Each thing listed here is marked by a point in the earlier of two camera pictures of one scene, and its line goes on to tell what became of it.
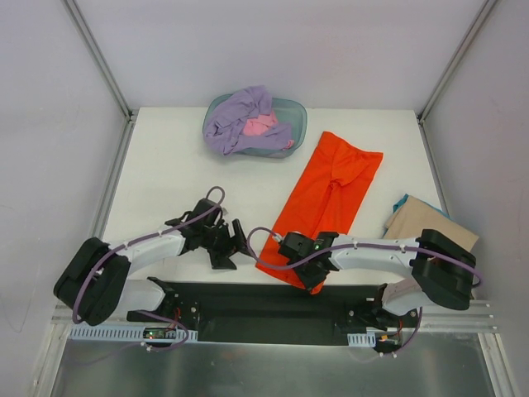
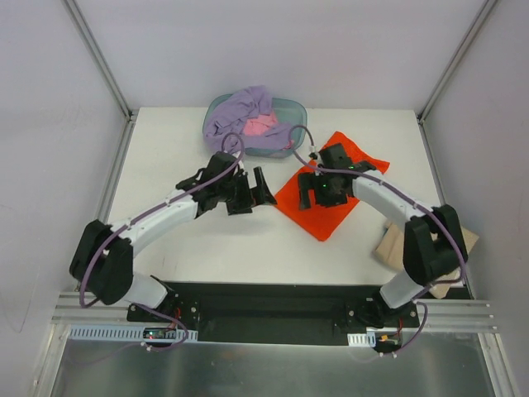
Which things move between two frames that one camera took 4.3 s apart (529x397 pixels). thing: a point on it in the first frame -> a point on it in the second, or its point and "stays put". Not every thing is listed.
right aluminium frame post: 485,8 stays put
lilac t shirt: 224,126 stays put
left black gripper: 226,244 -> 242,193
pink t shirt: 257,125 stays put
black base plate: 276,313 stays put
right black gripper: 311,274 -> 312,188
